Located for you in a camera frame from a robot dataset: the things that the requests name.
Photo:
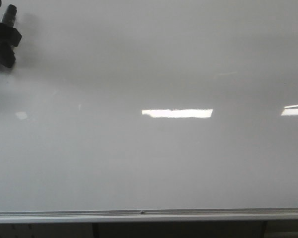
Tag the white whiteboard with aluminium frame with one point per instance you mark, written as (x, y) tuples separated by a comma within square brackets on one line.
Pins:
[(151, 110)]

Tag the grey perforated panel under board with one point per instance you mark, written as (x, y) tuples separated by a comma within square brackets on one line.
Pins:
[(70, 230)]

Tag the black whiteboard marker with tape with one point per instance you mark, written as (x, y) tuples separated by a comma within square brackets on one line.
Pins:
[(10, 15)]

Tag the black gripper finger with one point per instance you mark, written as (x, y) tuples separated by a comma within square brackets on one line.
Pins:
[(8, 33), (7, 56)]

